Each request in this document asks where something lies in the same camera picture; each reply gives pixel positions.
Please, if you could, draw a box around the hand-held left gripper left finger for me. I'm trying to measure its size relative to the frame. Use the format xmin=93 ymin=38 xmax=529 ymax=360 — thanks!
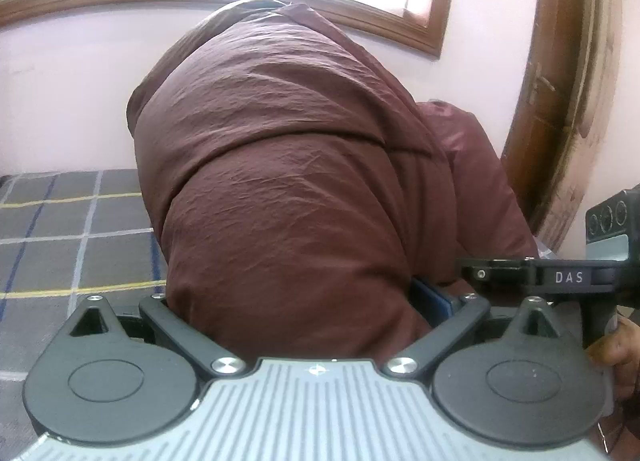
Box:
xmin=65 ymin=293 xmax=248 ymax=378

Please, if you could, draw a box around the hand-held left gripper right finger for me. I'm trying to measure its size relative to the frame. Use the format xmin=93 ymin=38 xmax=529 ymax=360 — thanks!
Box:
xmin=384 ymin=277 xmax=587 ymax=378

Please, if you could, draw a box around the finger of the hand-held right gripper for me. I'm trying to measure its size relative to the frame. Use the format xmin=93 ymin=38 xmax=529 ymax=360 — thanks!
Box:
xmin=459 ymin=256 xmax=534 ymax=296

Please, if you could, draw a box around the maroon garment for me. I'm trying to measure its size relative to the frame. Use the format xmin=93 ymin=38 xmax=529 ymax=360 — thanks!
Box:
xmin=127 ymin=0 xmax=542 ymax=363

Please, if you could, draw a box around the person's right hand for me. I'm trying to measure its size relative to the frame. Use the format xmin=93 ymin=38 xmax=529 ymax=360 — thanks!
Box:
xmin=585 ymin=315 xmax=640 ymax=403

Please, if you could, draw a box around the grey plaid bed sheet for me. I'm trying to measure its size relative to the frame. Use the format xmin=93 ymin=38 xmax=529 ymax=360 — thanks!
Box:
xmin=0 ymin=170 xmax=169 ymax=461

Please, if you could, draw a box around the brown wooden door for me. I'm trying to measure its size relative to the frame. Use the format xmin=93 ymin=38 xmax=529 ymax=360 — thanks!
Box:
xmin=500 ymin=0 xmax=627 ymax=245

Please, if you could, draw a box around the metal door handle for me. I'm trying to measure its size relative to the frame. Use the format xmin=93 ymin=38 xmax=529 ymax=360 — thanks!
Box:
xmin=529 ymin=63 xmax=557 ymax=104

